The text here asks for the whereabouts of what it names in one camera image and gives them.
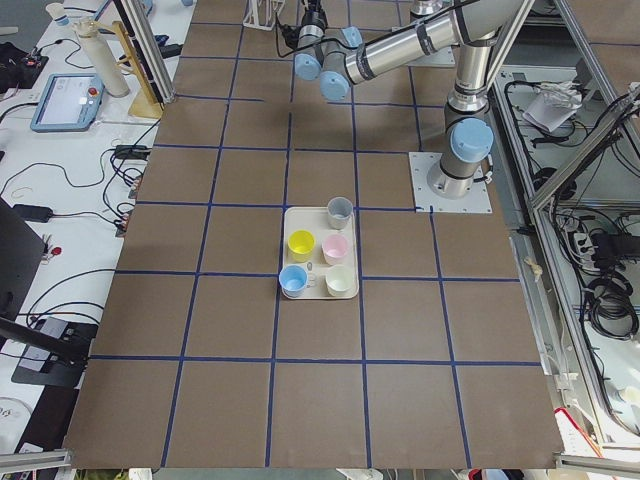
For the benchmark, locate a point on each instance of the yellow cup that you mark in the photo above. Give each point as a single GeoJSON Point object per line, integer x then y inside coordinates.
{"type": "Point", "coordinates": [300, 244]}

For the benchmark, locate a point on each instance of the white wire cup rack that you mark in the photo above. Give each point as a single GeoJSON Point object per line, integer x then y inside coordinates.
{"type": "Point", "coordinates": [262, 14]}

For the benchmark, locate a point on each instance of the wooden mug tree stand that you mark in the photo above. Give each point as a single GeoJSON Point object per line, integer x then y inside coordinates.
{"type": "Point", "coordinates": [145, 103]}

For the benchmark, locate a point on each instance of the blue teach pendant tablet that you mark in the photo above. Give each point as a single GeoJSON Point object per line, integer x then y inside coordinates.
{"type": "Point", "coordinates": [69, 103]}

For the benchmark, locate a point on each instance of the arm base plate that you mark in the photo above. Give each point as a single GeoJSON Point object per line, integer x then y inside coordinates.
{"type": "Point", "coordinates": [435, 192]}

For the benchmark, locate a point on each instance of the beige plastic tray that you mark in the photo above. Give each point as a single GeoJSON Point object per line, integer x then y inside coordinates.
{"type": "Point", "coordinates": [315, 220]}

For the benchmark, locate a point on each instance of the pink cup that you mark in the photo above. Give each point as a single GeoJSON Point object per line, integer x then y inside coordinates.
{"type": "Point", "coordinates": [335, 248]}

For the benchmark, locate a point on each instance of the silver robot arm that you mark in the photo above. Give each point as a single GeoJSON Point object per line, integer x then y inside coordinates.
{"type": "Point", "coordinates": [477, 34]}

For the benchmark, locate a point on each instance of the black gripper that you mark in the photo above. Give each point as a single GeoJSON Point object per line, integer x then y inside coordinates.
{"type": "Point", "coordinates": [312, 6]}

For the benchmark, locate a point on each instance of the black power adapter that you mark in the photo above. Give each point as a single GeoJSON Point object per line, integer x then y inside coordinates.
{"type": "Point", "coordinates": [33, 213]}

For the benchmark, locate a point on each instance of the light blue cup on tray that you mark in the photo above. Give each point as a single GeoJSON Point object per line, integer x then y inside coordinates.
{"type": "Point", "coordinates": [293, 280]}

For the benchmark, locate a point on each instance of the grey cup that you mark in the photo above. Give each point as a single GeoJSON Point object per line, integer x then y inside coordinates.
{"type": "Point", "coordinates": [340, 210]}

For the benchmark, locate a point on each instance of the cream white cup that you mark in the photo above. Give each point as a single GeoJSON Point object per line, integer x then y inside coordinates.
{"type": "Point", "coordinates": [339, 281]}

